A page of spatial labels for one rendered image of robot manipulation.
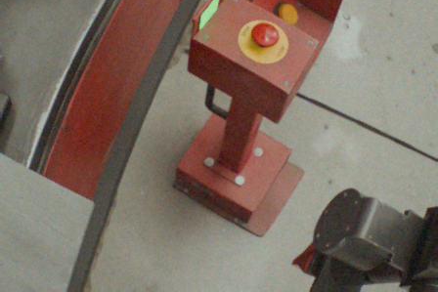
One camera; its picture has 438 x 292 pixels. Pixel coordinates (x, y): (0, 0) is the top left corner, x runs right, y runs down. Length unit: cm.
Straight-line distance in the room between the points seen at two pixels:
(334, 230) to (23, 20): 61
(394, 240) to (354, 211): 5
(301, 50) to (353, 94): 88
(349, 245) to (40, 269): 36
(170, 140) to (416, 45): 79
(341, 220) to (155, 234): 124
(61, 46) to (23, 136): 14
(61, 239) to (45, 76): 28
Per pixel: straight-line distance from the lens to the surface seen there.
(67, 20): 99
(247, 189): 169
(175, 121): 185
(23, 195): 78
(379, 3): 213
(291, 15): 117
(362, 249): 56
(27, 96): 95
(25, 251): 76
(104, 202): 175
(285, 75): 106
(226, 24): 108
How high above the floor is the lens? 173
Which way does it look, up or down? 69 degrees down
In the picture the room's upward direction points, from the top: 12 degrees clockwise
